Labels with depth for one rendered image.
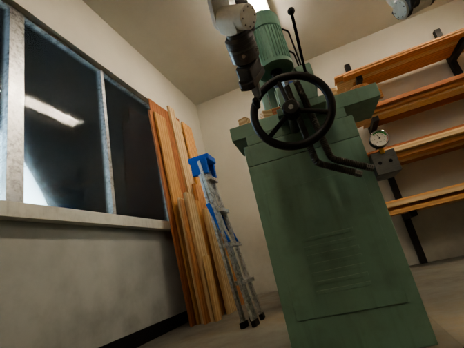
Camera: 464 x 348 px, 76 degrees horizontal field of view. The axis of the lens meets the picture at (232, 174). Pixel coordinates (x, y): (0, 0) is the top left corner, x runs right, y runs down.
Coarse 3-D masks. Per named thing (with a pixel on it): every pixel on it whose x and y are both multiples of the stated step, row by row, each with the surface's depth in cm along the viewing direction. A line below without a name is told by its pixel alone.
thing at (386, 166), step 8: (392, 152) 103; (376, 160) 103; (384, 160) 103; (392, 160) 102; (376, 168) 103; (384, 168) 102; (392, 168) 101; (400, 168) 101; (376, 176) 104; (384, 176) 106; (392, 176) 109
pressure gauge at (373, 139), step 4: (372, 132) 103; (376, 132) 103; (380, 132) 103; (384, 132) 102; (372, 136) 103; (376, 136) 103; (380, 136) 102; (384, 136) 102; (388, 136) 102; (372, 140) 103; (376, 140) 102; (380, 140) 102; (384, 140) 102; (388, 140) 101; (372, 144) 103; (376, 144) 102; (380, 144) 102; (384, 144) 101; (376, 148) 104; (380, 148) 103; (380, 152) 103; (384, 152) 103
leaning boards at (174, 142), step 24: (168, 120) 320; (168, 144) 287; (192, 144) 346; (168, 168) 269; (168, 192) 260; (192, 192) 300; (168, 216) 248; (192, 216) 250; (192, 240) 243; (216, 240) 268; (192, 264) 233; (216, 264) 256; (192, 288) 234; (216, 288) 252; (192, 312) 228; (216, 312) 222
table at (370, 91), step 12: (372, 84) 114; (324, 96) 108; (336, 96) 117; (348, 96) 115; (360, 96) 114; (372, 96) 113; (324, 108) 113; (336, 108) 115; (348, 108) 117; (360, 108) 120; (372, 108) 122; (264, 120) 122; (276, 120) 121; (288, 120) 116; (360, 120) 131; (240, 132) 124; (252, 132) 123; (240, 144) 129
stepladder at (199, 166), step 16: (192, 160) 215; (208, 160) 216; (208, 176) 209; (208, 192) 202; (208, 208) 201; (224, 208) 205; (224, 224) 199; (224, 240) 190; (224, 256) 189; (240, 256) 201; (240, 272) 187; (240, 288) 180; (240, 304) 181; (256, 304) 192; (240, 320) 177; (256, 320) 175
